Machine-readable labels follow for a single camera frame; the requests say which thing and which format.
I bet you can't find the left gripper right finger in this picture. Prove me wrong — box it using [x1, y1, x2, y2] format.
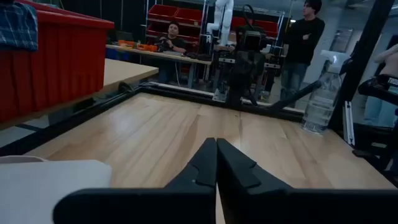
[216, 138, 398, 224]

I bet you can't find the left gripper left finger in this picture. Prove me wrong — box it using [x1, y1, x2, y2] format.
[52, 138, 217, 224]

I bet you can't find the blue plaid garment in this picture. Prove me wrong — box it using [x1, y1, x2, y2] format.
[0, 1, 39, 52]

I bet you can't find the red plastic laundry basket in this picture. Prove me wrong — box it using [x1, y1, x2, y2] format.
[0, 0, 115, 124]

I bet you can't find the person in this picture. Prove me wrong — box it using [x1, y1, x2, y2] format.
[362, 43, 398, 128]
[279, 0, 326, 108]
[154, 21, 189, 84]

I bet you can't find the metal shelf with red bins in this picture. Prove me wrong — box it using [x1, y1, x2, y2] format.
[144, 0, 285, 57]

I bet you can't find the clear plastic spray bottle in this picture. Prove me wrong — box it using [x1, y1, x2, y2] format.
[300, 49, 351, 135]

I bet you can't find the orange plastic part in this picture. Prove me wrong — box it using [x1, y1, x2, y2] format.
[118, 39, 136, 49]
[136, 44, 159, 52]

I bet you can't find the tan wooden side table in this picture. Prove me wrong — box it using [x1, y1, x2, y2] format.
[0, 58, 159, 131]

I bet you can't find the white folded garment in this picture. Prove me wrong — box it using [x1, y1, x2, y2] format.
[0, 155, 113, 224]

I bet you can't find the black aluminium table frame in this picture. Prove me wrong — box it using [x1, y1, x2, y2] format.
[0, 80, 323, 157]

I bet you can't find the black rig post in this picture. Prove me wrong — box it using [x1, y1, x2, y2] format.
[328, 0, 395, 131]

